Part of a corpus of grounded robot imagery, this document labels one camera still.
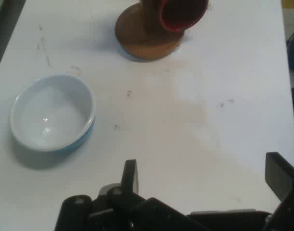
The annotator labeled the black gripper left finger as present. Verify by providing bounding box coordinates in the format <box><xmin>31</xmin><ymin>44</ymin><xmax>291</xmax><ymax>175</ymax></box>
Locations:
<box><xmin>54</xmin><ymin>158</ymin><xmax>200</xmax><ymax>231</ymax></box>

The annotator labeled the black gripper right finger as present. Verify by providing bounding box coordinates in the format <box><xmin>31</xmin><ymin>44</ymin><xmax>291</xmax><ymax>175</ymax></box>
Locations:
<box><xmin>264</xmin><ymin>152</ymin><xmax>294</xmax><ymax>231</ymax></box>

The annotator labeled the white bowl with blue outside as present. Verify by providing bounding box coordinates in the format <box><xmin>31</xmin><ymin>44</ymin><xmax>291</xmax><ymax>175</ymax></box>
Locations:
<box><xmin>9</xmin><ymin>74</ymin><xmax>97</xmax><ymax>154</ymax></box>

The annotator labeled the brown wooden mug tree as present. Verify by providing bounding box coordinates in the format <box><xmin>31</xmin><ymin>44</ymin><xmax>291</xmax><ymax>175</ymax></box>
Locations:
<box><xmin>115</xmin><ymin>0</ymin><xmax>183</xmax><ymax>60</ymax></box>

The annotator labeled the red enamel mug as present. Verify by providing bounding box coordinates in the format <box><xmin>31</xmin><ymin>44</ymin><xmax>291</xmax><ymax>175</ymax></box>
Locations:
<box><xmin>160</xmin><ymin>0</ymin><xmax>209</xmax><ymax>33</ymax></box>

